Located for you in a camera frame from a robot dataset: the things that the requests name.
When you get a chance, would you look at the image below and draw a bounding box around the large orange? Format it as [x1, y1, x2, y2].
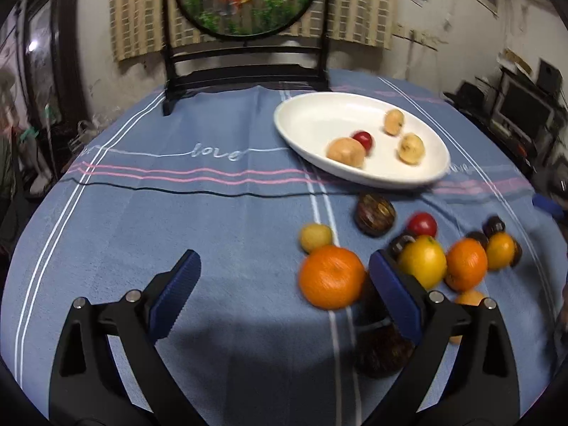
[299, 245, 367, 311]

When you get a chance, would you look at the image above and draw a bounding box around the computer monitor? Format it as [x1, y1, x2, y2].
[492, 73, 557, 140]

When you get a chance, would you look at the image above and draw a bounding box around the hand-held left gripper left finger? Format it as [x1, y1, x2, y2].
[50, 250, 202, 426]

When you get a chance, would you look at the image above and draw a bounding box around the yellow tangerine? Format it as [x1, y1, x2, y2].
[398, 235, 448, 290]

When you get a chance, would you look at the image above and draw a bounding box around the small yellowish tangerine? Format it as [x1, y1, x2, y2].
[485, 232, 516, 271]

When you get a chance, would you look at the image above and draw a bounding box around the round embroidered goldfish screen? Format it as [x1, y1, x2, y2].
[161, 0, 333, 117]

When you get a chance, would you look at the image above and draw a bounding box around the black desk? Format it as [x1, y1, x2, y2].
[444, 93, 537, 178]

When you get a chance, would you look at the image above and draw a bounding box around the cardboard box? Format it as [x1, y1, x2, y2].
[497, 48, 533, 75]

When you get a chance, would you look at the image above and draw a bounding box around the orange tangerine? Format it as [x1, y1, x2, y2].
[444, 238, 489, 293]
[449, 290, 486, 345]

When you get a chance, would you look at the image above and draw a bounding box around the beige checked curtain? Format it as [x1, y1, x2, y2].
[109, 0, 397, 63]

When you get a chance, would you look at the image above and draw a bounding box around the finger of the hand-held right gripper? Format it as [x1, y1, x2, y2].
[532, 193, 565, 222]

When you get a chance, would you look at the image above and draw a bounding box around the pale yellow round fruit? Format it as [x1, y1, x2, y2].
[300, 224, 333, 253]

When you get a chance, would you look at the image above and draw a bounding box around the red cherry tomato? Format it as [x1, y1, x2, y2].
[352, 130, 374, 152]

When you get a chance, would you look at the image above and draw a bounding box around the red round fruit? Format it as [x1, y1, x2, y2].
[406, 212, 438, 239]

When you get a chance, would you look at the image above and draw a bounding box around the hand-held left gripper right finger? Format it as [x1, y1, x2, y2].
[368, 248, 521, 426]

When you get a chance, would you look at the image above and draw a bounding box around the black speaker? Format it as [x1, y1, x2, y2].
[538, 59, 563, 95]

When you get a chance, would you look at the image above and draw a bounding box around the white oval plate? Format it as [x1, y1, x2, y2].
[273, 92, 452, 189]

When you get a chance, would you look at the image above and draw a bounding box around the brown patterned round fruit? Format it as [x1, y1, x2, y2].
[354, 194, 397, 236]
[353, 271, 415, 380]

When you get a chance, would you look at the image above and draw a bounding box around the large tan round fruit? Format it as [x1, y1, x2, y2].
[327, 137, 367, 169]

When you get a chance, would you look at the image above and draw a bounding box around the blue striped tablecloth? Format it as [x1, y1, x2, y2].
[0, 69, 568, 426]

